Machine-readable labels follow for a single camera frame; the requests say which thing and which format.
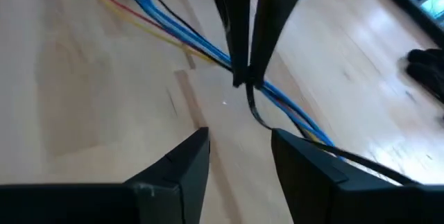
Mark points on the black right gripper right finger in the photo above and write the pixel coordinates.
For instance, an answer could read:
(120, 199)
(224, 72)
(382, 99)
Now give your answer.
(347, 203)

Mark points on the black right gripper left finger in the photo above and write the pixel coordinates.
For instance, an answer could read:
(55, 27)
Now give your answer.
(121, 203)

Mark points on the black cloth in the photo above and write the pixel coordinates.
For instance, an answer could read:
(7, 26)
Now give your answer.
(426, 68)

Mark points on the black table frame rail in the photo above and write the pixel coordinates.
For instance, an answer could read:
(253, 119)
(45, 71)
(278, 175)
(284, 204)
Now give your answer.
(416, 12)

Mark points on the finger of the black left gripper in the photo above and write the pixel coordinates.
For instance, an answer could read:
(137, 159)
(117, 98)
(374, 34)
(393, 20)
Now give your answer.
(237, 26)
(277, 9)

